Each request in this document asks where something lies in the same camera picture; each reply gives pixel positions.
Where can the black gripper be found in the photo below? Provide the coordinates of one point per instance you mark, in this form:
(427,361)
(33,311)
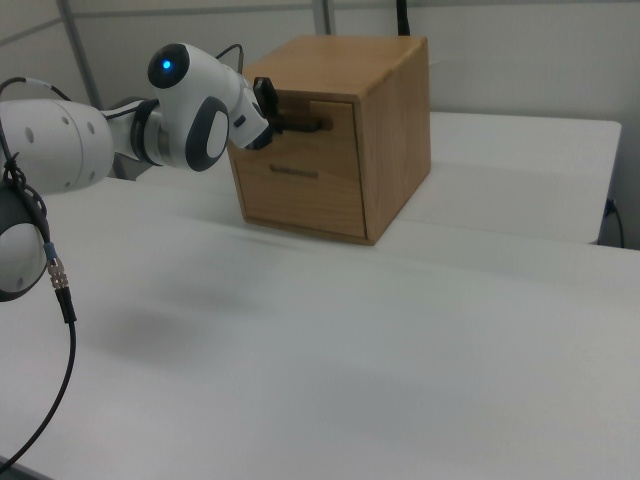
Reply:
(261,95)

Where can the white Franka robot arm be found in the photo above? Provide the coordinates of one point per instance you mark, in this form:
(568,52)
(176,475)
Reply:
(50,145)

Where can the recessed metal drawer pull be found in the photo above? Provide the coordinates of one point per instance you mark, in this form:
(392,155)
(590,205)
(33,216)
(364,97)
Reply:
(294,171)

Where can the wooden drawer cabinet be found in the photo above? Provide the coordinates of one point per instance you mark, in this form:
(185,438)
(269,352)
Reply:
(325,65)

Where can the wooden drawer with recessed pull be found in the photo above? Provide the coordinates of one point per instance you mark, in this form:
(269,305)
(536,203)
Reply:
(305,205)

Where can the black camera stand pole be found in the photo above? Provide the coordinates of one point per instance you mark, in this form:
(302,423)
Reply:
(403,17)

